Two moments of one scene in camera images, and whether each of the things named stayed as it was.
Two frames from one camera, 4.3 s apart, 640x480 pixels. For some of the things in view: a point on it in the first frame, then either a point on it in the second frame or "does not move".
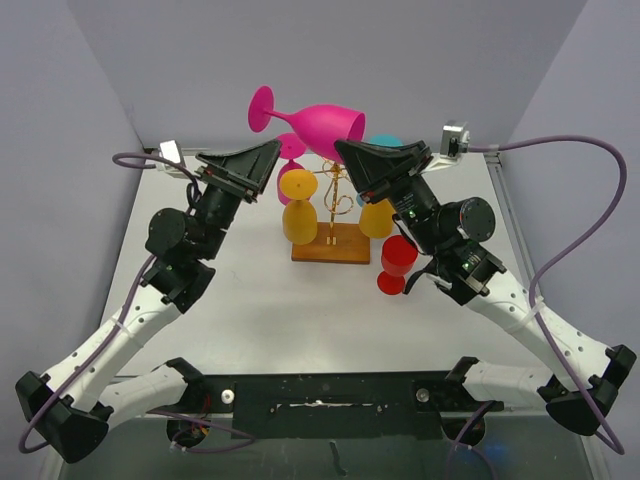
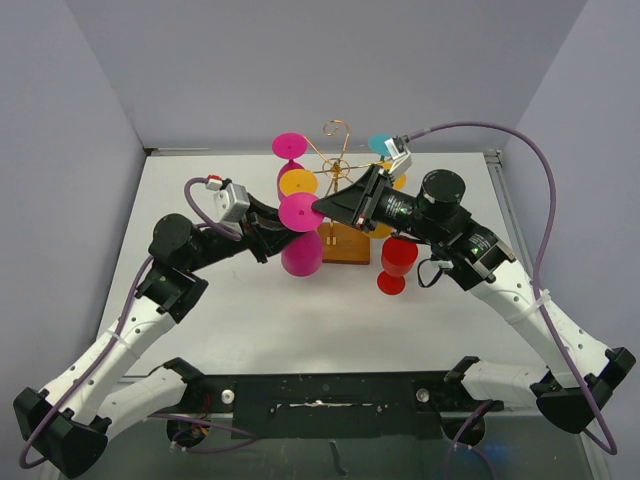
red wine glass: [398, 256] does not move
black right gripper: [382, 171] to [357, 204]
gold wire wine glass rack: [336, 204] does not move
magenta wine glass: [291, 146] does not move
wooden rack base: [335, 243] does not move
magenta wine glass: [317, 127] to [302, 253]
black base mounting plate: [334, 405] does not move
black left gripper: [252, 166] to [261, 240]
